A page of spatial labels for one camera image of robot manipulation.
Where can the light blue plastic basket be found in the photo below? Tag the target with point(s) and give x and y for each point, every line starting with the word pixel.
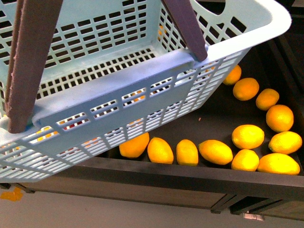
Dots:
pixel 118 68

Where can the brown basket handle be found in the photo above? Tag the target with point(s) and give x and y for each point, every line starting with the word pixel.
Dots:
pixel 35 22

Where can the yellow lemon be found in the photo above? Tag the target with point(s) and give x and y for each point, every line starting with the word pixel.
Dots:
pixel 279 164
pixel 247 136
pixel 134 147
pixel 280 118
pixel 285 142
pixel 187 153
pixel 233 76
pixel 216 152
pixel 266 99
pixel 245 89
pixel 245 160
pixel 159 151

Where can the black fruit display tray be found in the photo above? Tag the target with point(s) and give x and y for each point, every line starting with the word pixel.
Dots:
pixel 276 64

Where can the orange floor tape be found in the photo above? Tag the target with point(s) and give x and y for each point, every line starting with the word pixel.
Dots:
pixel 15 195

